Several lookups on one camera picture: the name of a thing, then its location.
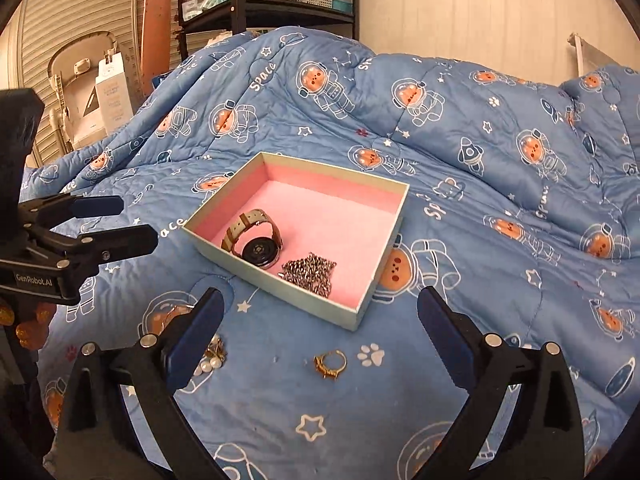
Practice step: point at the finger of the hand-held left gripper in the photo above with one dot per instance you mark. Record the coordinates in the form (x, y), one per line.
(130, 240)
(97, 205)

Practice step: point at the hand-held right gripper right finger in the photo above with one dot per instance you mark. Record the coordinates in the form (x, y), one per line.
(445, 340)

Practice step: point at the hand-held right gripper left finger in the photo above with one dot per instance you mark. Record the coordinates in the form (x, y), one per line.
(197, 340)

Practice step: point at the pearl and gold jewelry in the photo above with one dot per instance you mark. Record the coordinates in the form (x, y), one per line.
(216, 360)

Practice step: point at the pink lined cardboard box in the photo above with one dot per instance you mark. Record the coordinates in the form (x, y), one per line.
(330, 210)

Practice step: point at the person's left hand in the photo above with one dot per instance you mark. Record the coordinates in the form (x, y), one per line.
(27, 332)

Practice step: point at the white carton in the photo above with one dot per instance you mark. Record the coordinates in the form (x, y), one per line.
(112, 100)

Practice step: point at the blue astronaut print blanket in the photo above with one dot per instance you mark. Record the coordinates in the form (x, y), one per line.
(450, 210)

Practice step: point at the salmon pink pole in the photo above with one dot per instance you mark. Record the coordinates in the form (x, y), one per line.
(157, 20)

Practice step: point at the black metal shelf rack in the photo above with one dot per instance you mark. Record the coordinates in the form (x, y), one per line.
(239, 10)

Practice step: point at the teal box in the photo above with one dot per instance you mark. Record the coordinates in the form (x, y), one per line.
(342, 5)

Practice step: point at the white board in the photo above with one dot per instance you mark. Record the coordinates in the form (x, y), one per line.
(590, 55)

